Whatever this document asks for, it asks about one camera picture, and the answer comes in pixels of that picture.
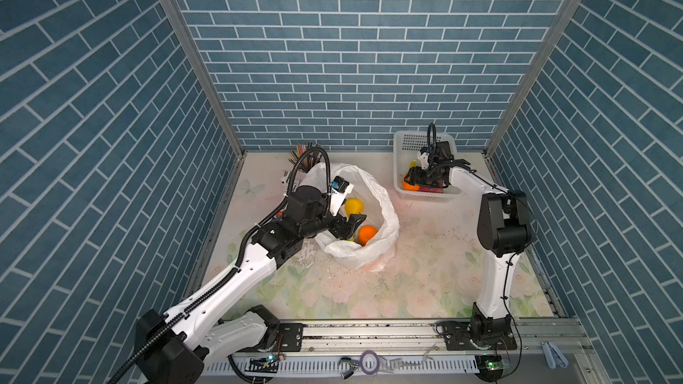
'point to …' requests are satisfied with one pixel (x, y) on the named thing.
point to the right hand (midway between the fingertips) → (411, 176)
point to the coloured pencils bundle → (309, 159)
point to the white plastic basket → (406, 145)
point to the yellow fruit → (353, 206)
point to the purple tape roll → (364, 354)
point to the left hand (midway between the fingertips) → (356, 209)
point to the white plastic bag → (380, 214)
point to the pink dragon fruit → (438, 189)
